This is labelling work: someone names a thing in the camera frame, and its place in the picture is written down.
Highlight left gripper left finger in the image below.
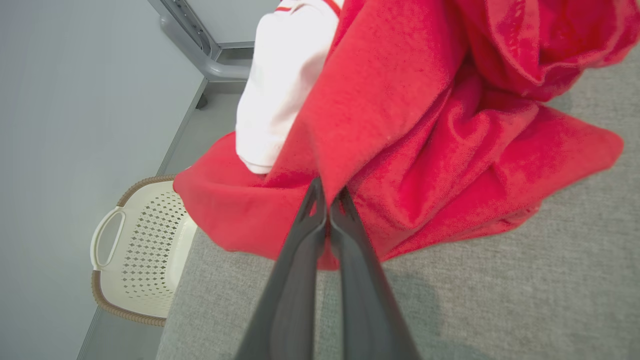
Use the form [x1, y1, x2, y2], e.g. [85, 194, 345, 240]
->
[234, 176, 328, 360]

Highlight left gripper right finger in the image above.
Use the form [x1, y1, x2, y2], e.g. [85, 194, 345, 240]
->
[327, 186, 421, 360]

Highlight red shirt white sleeves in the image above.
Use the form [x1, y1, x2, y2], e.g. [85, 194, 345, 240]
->
[172, 0, 640, 271]

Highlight cream plastic laundry basket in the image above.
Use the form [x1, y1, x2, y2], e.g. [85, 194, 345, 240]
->
[90, 175, 198, 327]

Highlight grey metal frame post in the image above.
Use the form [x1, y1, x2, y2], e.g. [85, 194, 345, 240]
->
[147, 0, 253, 110]

